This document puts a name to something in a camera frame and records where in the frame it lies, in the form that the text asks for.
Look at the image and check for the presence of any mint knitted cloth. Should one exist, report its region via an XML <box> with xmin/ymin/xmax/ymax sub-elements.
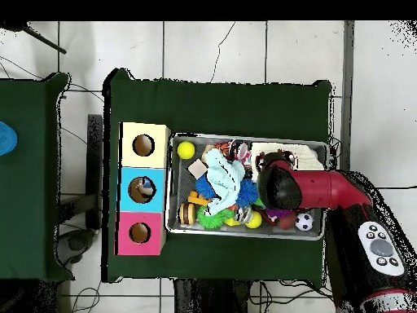
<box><xmin>204</xmin><ymin>148</ymin><xmax>246</xmax><ymax>216</ymax></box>

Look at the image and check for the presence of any yellow smooth ball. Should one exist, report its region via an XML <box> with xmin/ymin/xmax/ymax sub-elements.
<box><xmin>176</xmin><ymin>140</ymin><xmax>196</xmax><ymax>161</ymax></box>

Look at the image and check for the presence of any crushed black can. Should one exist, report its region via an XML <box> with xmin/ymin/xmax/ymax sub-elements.
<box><xmin>229</xmin><ymin>139</ymin><xmax>251</xmax><ymax>162</ymax></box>

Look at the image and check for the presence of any blue roll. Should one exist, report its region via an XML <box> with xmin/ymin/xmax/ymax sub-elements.
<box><xmin>0</xmin><ymin>121</ymin><xmax>18</xmax><ymax>157</ymax></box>

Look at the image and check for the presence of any small soccer ball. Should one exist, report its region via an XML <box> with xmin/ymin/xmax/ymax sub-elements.
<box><xmin>295</xmin><ymin>212</ymin><xmax>314</xmax><ymax>231</ymax></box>

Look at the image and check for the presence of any wooden yo-yo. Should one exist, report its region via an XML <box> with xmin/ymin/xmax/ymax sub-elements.
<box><xmin>178</xmin><ymin>202</ymin><xmax>197</xmax><ymax>227</ymax></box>

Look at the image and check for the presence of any purple spiky ball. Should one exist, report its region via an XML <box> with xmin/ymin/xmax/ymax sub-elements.
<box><xmin>265</xmin><ymin>208</ymin><xmax>294</xmax><ymax>220</ymax></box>

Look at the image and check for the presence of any wooden cube block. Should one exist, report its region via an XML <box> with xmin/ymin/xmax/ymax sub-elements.
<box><xmin>187</xmin><ymin>158</ymin><xmax>209</xmax><ymax>179</ymax></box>

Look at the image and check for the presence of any large blue spiky ball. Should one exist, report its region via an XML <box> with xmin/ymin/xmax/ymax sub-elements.
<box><xmin>235</xmin><ymin>178</ymin><xmax>261</xmax><ymax>209</ymax></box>

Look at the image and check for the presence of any dark green table cloth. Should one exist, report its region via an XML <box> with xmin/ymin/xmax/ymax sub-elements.
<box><xmin>102</xmin><ymin>68</ymin><xmax>333</xmax><ymax>284</ymax></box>

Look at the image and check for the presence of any green spiky toy with eyes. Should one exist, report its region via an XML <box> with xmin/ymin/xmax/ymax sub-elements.
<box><xmin>195</xmin><ymin>205</ymin><xmax>235</xmax><ymax>230</ymax></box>

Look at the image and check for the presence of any cream knitted cloth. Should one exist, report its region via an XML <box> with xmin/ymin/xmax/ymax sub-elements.
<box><xmin>249</xmin><ymin>142</ymin><xmax>326</xmax><ymax>172</ymax></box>

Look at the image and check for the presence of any green covered side table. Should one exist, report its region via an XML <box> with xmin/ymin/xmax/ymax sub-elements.
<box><xmin>0</xmin><ymin>72</ymin><xmax>74</xmax><ymax>283</ymax></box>

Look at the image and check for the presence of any silver mesh bin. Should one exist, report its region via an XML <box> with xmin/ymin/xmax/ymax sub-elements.
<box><xmin>164</xmin><ymin>132</ymin><xmax>330</xmax><ymax>241</ymax></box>

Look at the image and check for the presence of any wooden box with three holes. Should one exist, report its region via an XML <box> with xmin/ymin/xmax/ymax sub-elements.
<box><xmin>115</xmin><ymin>121</ymin><xmax>172</xmax><ymax>257</ymax></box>

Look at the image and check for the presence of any black stand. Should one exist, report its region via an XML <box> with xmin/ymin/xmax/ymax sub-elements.
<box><xmin>86</xmin><ymin>113</ymin><xmax>103</xmax><ymax>231</ymax></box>

